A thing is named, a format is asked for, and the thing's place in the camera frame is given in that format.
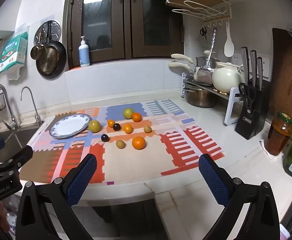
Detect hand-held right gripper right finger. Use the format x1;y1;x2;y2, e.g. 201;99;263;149
198;154;281;240

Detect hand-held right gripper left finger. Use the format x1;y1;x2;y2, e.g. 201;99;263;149
15;154;98;240

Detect blue rimmed white plate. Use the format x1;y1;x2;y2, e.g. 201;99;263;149
49;113;92;140

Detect steel sink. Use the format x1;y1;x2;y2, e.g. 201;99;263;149
0;126;40;163

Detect colourful patterned table mat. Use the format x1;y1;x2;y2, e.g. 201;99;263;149
18;99;225;184

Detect tall chrome faucet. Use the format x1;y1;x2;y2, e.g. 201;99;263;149
0;84;20;132

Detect thin chrome faucet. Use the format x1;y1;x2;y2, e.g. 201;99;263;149
20;86;44;127

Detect black knife block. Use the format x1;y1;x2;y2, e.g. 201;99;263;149
234;82;267;140

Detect large orange tangerine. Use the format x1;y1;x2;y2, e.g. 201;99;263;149
132;136;146;150

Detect white metal pot rack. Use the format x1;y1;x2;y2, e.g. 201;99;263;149
181;72;244;126

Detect sauce jar green lid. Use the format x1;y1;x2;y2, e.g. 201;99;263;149
264;112;292;157

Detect large steel pot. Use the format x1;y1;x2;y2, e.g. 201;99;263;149
186;88;217;108

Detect black kitchen scissors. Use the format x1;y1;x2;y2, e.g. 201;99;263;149
238;82;256;105

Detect green tissue box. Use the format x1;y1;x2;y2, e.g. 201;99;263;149
0;32;29;73

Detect black frying pan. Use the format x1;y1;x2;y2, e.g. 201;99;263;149
36;22;67;79

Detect white ceramic pot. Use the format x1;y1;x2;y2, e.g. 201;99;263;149
211;62;245;93

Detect metal skimmer ladle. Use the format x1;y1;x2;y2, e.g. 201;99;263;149
196;29;217;85

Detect small copper pan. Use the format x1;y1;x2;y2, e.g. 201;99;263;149
30;27;46;61

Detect blue white pump bottle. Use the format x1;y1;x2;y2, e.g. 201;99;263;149
78;36;91;67

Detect dark brown cutting board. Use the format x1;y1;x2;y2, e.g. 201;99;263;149
271;27;292;130

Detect white rice paddle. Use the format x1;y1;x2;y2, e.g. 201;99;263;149
223;22;234;57

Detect round grey grill plate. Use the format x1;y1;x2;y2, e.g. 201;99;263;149
33;20;62;48

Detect dark brown window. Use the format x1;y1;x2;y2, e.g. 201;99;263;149
63;0;185;69

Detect steel handled knife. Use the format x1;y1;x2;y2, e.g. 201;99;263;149
256;57;264;90
241;46;250;84
250;50;258;88

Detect steel saucepan cream handle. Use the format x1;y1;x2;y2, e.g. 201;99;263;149
171;51;220;70

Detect white wall outlet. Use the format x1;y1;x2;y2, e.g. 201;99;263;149
232;52;271;79

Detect white wall shelf rack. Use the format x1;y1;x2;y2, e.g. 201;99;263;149
165;0;234;22

